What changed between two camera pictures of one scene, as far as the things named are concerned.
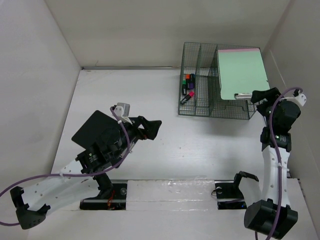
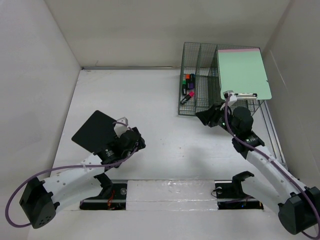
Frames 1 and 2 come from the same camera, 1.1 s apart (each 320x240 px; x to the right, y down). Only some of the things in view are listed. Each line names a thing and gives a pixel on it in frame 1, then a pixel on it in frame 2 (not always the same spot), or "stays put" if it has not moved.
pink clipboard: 234,50 stays put
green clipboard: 241,73 stays put
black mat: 97,123 stays put
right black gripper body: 271,96 -> 219,117
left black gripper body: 141,133 -> 138,145
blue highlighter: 192,77 stays put
